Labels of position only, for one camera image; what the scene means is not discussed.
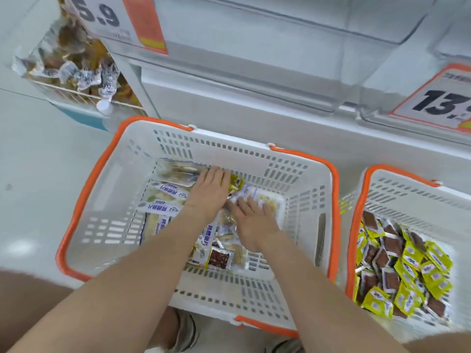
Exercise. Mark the person's right little finger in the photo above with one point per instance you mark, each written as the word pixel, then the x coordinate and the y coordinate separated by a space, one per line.
pixel 274 216

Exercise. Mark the large white orange-rimmed shopping basket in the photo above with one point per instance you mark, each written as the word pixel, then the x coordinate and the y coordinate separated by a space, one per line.
pixel 110 202

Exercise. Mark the person's left leg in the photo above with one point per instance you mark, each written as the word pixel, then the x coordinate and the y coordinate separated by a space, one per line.
pixel 25 308

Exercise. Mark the square brown snack packet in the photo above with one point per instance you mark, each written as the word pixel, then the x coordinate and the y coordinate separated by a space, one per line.
pixel 219 259

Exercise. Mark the person's right middle finger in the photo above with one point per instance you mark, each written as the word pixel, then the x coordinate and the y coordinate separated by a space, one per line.
pixel 254 204

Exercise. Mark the white display shelf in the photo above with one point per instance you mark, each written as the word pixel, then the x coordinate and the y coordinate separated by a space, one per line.
pixel 257 121

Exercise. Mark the person's leg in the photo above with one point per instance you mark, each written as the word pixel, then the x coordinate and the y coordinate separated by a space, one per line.
pixel 25 308
pixel 441 343

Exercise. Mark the person's left hand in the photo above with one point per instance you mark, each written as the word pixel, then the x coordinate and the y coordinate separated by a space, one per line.
pixel 206 196

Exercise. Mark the pile of yellow brown packets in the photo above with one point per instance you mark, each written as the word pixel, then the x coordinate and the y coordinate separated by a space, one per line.
pixel 404 268

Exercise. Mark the person's left grey shoe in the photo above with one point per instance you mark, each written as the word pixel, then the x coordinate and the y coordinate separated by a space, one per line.
pixel 187 331

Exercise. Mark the white orange-rimmed basket with packets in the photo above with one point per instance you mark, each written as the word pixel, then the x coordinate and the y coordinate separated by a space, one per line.
pixel 404 194

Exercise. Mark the small clear beige snack packet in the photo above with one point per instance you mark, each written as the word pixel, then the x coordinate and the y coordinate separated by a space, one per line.
pixel 240 254
pixel 229 237

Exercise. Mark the person's right thumb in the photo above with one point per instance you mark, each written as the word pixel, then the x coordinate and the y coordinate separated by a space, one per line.
pixel 232 210

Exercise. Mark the clear packet with pale snack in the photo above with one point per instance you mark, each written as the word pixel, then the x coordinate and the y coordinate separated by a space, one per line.
pixel 271 202

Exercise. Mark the white blue fish snack packet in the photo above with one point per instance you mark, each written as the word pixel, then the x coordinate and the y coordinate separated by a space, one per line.
pixel 204 242
pixel 160 208
pixel 171 191
pixel 152 226

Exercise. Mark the clear plastic shelf guard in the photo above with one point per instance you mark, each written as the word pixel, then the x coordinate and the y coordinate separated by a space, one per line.
pixel 257 51

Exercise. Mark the person's left middle finger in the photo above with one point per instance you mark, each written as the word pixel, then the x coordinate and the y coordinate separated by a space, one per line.
pixel 219 175

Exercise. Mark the small yellow snack packet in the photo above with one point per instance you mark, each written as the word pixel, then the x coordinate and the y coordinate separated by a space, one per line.
pixel 236 182

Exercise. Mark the person's right forearm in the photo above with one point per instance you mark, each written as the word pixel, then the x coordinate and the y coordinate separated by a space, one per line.
pixel 323 301

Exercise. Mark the person's left little finger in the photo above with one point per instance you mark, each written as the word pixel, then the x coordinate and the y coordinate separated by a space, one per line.
pixel 202 176

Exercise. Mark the white price sign orange border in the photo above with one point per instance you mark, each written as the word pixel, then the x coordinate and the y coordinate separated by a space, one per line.
pixel 438 101

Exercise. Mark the person's right grey shoe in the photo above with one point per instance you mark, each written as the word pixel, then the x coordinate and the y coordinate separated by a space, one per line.
pixel 285 346

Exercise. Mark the heap of clear brown packets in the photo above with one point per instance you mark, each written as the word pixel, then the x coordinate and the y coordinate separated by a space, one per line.
pixel 73 58

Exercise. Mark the person's left forearm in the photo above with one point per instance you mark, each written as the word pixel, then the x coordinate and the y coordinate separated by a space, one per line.
pixel 121 279

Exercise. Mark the clear packet with beige pieces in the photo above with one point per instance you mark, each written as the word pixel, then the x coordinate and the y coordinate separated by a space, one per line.
pixel 178 172

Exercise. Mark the person's right leg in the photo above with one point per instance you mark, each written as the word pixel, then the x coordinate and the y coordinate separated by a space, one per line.
pixel 441 343

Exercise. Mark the person's right hand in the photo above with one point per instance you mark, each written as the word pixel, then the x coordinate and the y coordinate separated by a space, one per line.
pixel 255 227

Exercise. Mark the person's grey shoe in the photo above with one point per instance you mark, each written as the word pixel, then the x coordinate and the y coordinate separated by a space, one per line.
pixel 187 331
pixel 285 346

